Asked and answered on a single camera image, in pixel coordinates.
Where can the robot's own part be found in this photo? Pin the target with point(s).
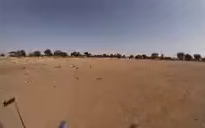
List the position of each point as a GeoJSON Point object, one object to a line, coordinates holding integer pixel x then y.
{"type": "Point", "coordinates": [63, 125]}
{"type": "Point", "coordinates": [133, 126]}

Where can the row of trees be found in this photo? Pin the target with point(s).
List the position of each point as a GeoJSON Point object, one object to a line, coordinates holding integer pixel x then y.
{"type": "Point", "coordinates": [48, 52]}

